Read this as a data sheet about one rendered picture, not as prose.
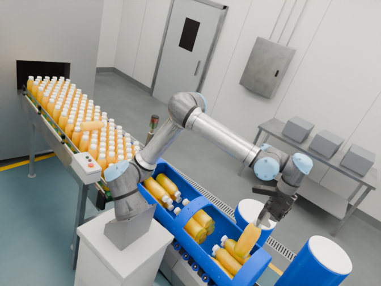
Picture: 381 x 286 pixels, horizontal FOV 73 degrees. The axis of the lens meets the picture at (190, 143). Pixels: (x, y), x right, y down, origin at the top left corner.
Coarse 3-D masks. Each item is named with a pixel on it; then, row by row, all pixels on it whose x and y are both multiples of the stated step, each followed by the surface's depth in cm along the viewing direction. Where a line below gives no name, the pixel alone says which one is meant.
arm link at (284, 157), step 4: (264, 144) 98; (260, 148) 97; (264, 148) 97; (268, 148) 97; (272, 148) 97; (272, 152) 92; (276, 152) 94; (280, 152) 96; (280, 156) 93; (284, 156) 95; (288, 156) 96; (284, 160) 94; (288, 160) 94; (284, 164) 94; (280, 168) 95; (280, 172) 97
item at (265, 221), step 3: (267, 213) 105; (267, 216) 105; (258, 219) 107; (261, 219) 106; (264, 219) 106; (267, 219) 105; (258, 222) 108; (261, 222) 107; (264, 222) 106; (267, 222) 105; (258, 225) 109; (264, 225) 106; (267, 225) 106; (270, 225) 105
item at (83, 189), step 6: (84, 186) 171; (84, 192) 174; (84, 198) 177; (78, 204) 180; (84, 204) 180; (78, 210) 182; (84, 210) 183; (78, 216) 184; (78, 222) 186; (78, 240) 197; (78, 246) 201; (72, 258) 208; (72, 264) 211
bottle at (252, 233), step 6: (252, 222) 114; (246, 228) 114; (252, 228) 111; (258, 228) 111; (246, 234) 112; (252, 234) 111; (258, 234) 111; (240, 240) 115; (246, 240) 113; (252, 240) 112; (234, 246) 120; (240, 246) 115; (246, 246) 113; (252, 246) 114; (240, 252) 115; (246, 252) 114
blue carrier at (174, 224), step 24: (168, 168) 174; (144, 192) 152; (192, 192) 164; (168, 216) 141; (192, 216) 136; (216, 216) 154; (192, 240) 131; (216, 240) 152; (216, 264) 122; (264, 264) 118
